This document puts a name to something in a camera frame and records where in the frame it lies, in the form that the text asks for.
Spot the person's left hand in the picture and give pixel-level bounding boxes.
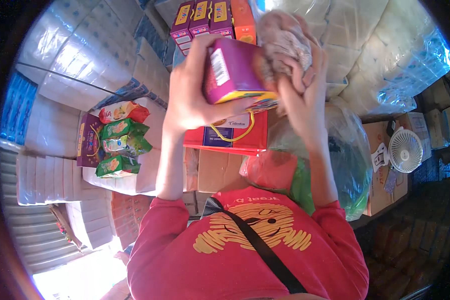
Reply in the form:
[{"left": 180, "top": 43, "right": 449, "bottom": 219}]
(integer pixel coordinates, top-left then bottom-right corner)
[{"left": 163, "top": 34, "right": 257, "bottom": 133}]

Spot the person's right hand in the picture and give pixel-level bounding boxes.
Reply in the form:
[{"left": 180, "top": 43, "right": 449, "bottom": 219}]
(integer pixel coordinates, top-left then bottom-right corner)
[{"left": 276, "top": 38, "right": 329, "bottom": 149}]

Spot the pink mottled cleaning cloth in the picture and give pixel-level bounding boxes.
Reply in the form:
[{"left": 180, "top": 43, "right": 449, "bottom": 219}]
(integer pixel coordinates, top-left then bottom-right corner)
[{"left": 256, "top": 10, "right": 314, "bottom": 84}]

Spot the purple biscuit box yellow edge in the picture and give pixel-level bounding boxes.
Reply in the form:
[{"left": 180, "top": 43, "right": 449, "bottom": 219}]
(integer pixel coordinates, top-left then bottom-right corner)
[{"left": 202, "top": 37, "right": 280, "bottom": 113}]

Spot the orange biscuit box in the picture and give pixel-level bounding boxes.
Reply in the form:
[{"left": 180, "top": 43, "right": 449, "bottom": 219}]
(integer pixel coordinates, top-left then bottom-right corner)
[{"left": 230, "top": 0, "right": 257, "bottom": 45}]

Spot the heap of clear-wrapped tissue bales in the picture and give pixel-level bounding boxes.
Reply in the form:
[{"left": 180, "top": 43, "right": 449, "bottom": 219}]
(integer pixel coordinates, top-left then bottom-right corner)
[{"left": 262, "top": 0, "right": 450, "bottom": 118}]

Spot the large clear plastic bag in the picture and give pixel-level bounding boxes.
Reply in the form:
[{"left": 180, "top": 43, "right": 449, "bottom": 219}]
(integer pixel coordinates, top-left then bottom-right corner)
[{"left": 267, "top": 97, "right": 374, "bottom": 222}]

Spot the purple box with yellow label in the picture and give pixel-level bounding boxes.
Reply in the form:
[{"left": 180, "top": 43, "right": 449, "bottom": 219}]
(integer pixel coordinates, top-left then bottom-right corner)
[
  {"left": 188, "top": 0, "right": 213, "bottom": 39},
  {"left": 170, "top": 1, "right": 196, "bottom": 56},
  {"left": 209, "top": 0, "right": 235, "bottom": 40}
]

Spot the red plastic bag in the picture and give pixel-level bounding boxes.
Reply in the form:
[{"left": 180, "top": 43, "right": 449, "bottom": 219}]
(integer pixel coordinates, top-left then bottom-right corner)
[{"left": 239, "top": 150, "right": 299, "bottom": 192}]

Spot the green plastic bag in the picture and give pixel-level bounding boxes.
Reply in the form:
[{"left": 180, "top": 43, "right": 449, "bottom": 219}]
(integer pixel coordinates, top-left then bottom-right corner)
[{"left": 289, "top": 157, "right": 370, "bottom": 222}]

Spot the brown cardboard carton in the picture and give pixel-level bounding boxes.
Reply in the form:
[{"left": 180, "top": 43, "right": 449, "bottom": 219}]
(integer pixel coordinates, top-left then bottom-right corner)
[{"left": 197, "top": 149, "right": 245, "bottom": 194}]

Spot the white small desk fan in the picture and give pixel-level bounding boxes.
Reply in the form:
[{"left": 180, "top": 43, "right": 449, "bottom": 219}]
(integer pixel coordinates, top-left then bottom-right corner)
[{"left": 371, "top": 127, "right": 424, "bottom": 174}]

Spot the row of brown cartons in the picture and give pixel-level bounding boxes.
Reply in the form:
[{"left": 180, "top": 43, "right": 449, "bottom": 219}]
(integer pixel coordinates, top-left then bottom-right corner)
[{"left": 395, "top": 69, "right": 450, "bottom": 160}]

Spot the red orange snack packet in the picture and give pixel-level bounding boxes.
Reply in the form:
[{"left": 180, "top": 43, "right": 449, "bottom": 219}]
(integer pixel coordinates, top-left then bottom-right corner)
[{"left": 98, "top": 101, "right": 151, "bottom": 125}]

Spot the green snack packet blue print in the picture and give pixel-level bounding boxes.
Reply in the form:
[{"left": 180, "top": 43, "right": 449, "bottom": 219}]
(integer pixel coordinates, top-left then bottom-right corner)
[{"left": 102, "top": 134, "right": 153, "bottom": 157}]

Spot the person's body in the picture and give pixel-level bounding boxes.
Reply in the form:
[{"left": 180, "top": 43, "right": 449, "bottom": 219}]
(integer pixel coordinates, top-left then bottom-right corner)
[{"left": 127, "top": 186, "right": 370, "bottom": 300}]

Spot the heap of wrapped tissue packs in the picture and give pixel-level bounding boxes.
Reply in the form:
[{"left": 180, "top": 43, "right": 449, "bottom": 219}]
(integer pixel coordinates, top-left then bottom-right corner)
[{"left": 15, "top": 0, "right": 173, "bottom": 113}]

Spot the stack of orange packets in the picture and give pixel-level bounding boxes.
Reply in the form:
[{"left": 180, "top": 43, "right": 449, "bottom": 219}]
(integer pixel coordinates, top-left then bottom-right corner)
[{"left": 110, "top": 191, "right": 155, "bottom": 249}]

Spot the stack of white tissue bundles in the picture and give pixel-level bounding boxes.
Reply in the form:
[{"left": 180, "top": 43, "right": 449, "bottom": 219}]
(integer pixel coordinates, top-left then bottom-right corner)
[{"left": 16, "top": 153, "right": 115, "bottom": 250}]

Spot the stack of blue packs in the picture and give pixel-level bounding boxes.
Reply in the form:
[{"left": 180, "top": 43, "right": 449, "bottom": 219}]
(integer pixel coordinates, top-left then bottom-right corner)
[{"left": 0, "top": 71, "right": 38, "bottom": 146}]

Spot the red gift box yellow handle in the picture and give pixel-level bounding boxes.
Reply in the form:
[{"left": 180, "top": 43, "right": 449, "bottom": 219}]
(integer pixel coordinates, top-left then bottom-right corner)
[{"left": 183, "top": 110, "right": 269, "bottom": 157}]

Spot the purple gift box yellow cord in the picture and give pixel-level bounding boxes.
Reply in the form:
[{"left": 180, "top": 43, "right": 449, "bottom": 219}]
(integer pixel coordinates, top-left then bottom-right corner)
[{"left": 76, "top": 113, "right": 106, "bottom": 168}]

